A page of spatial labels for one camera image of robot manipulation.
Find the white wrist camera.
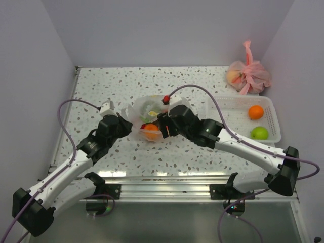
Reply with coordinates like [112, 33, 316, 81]
[99, 100, 116, 117]
[162, 95, 182, 109]

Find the white plastic basket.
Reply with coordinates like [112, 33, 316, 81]
[214, 95, 281, 143]

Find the purple cable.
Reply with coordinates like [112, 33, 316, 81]
[0, 99, 103, 243]
[168, 85, 320, 243]

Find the right black base bracket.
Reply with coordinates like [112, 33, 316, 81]
[209, 184, 254, 200]

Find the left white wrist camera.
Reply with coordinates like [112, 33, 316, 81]
[99, 100, 116, 117]

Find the aluminium mounting rail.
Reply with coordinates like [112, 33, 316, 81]
[73, 174, 296, 203]

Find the black base bracket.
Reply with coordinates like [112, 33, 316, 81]
[209, 184, 254, 200]
[90, 184, 122, 200]

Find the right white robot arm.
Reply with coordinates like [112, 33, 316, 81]
[157, 105, 300, 199]

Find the clear printed plastic bag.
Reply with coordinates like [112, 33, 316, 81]
[120, 95, 193, 143]

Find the green apple in basket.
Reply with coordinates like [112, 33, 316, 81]
[251, 126, 269, 140]

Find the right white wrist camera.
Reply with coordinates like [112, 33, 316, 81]
[162, 95, 182, 109]

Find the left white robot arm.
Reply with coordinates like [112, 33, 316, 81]
[12, 113, 133, 237]

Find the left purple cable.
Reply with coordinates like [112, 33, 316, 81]
[0, 99, 103, 243]

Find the peach in pink bag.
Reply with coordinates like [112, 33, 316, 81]
[226, 70, 241, 84]

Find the orange in basket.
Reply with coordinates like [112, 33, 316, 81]
[248, 105, 264, 120]

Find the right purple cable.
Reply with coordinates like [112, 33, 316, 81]
[168, 85, 320, 243]

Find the left black base bracket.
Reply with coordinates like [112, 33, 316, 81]
[90, 184, 122, 200]

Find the orange in clear bag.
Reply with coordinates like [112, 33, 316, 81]
[143, 123, 159, 141]

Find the pink plastic bag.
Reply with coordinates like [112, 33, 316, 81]
[225, 40, 272, 95]

